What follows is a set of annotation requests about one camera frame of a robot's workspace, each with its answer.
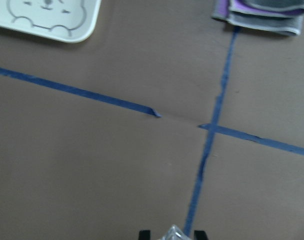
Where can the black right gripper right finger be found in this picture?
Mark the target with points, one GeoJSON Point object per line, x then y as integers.
{"type": "Point", "coordinates": [200, 235]}

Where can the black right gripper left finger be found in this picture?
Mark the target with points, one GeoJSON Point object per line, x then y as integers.
{"type": "Point", "coordinates": [144, 235]}

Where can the clear ice cube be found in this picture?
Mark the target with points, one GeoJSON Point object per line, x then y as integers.
{"type": "Point", "coordinates": [174, 233]}

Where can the cream bear tray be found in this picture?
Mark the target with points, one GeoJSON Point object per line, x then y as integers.
{"type": "Point", "coordinates": [67, 21]}

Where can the folded grey purple cloth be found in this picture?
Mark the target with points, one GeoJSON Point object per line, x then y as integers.
{"type": "Point", "coordinates": [284, 17]}

